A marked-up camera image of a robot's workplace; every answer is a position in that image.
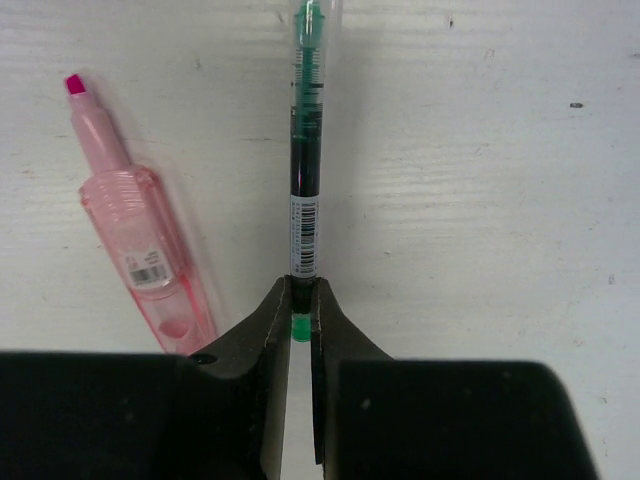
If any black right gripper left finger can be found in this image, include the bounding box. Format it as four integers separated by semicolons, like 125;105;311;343
190;277;291;479

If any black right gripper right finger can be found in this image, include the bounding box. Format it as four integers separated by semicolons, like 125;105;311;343
310;278;392;465

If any green gel pen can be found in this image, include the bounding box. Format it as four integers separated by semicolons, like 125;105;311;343
289;0;343;343

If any pink highlighter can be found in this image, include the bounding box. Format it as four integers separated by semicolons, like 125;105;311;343
65;74;216;355

